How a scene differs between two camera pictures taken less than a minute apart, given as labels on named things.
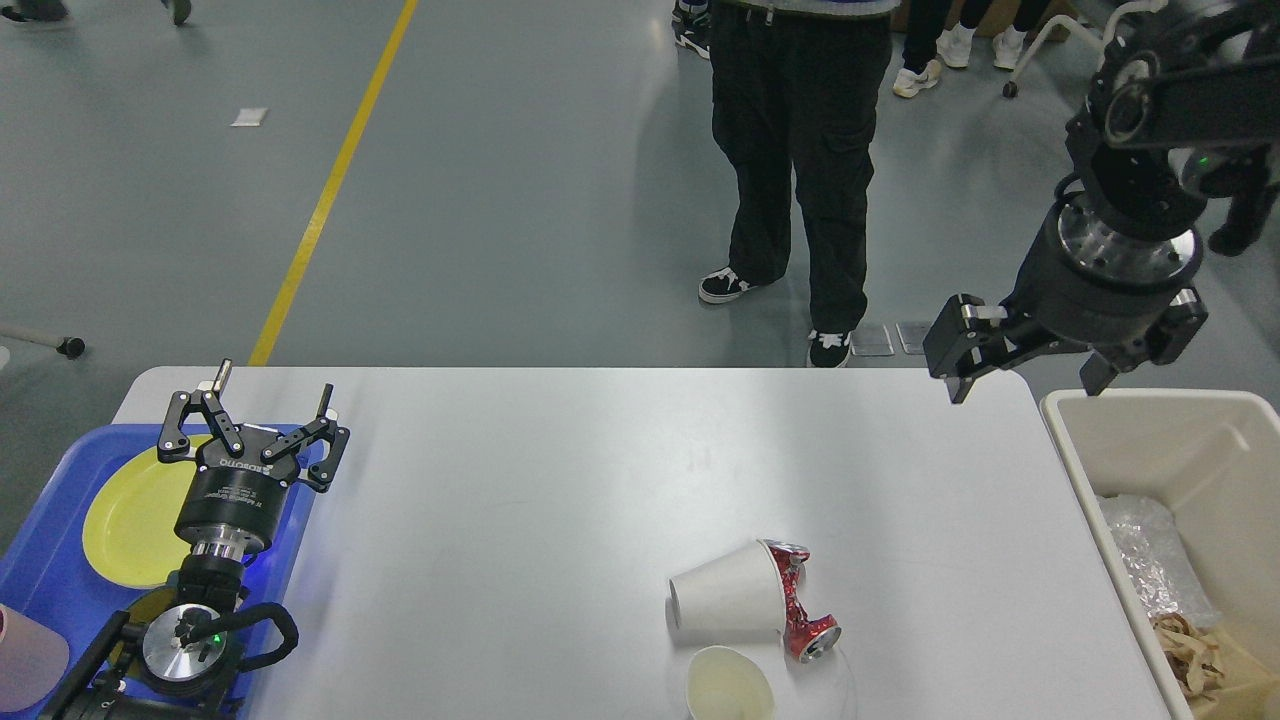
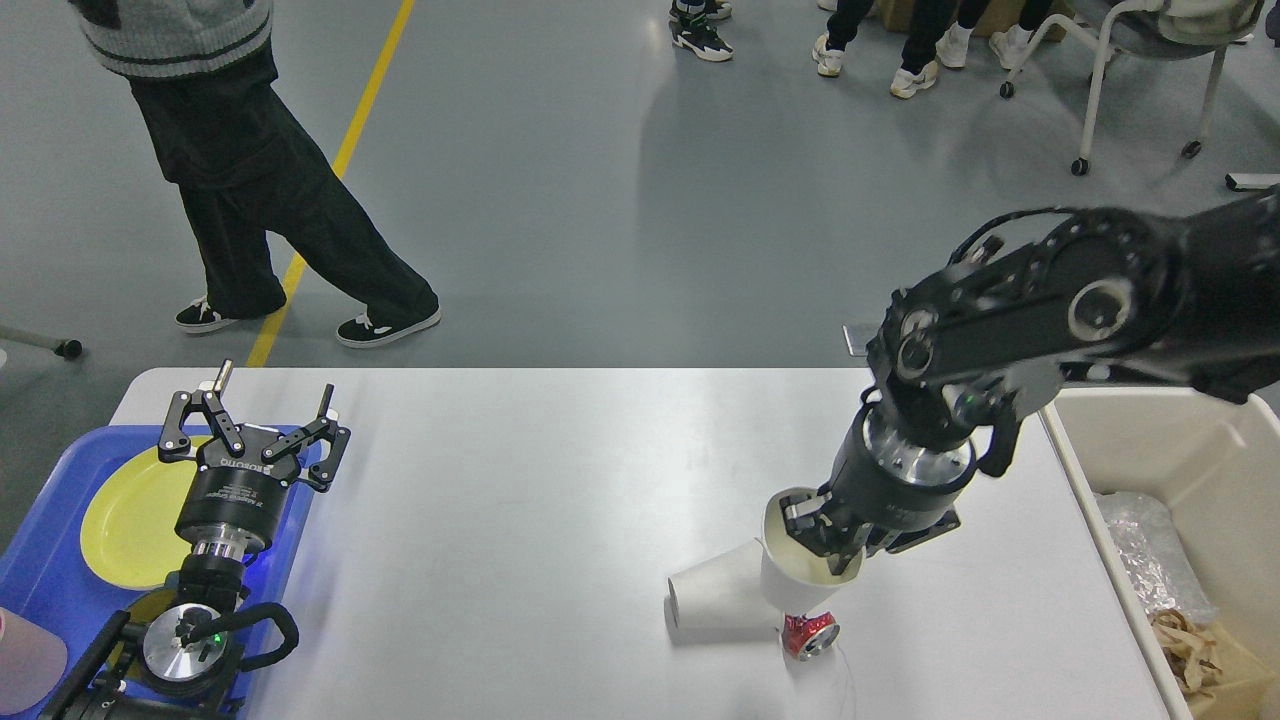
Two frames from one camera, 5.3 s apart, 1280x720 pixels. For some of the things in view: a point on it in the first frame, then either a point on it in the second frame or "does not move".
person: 795,88 → 247,165
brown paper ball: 1194,657 does not move
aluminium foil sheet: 1166,578 does not move
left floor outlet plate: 871,340 does not move
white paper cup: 727,683 → 797,581
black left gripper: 235,503 does not move
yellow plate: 131,526 does not move
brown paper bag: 1250,689 does not move
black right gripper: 1089,287 → 888,483
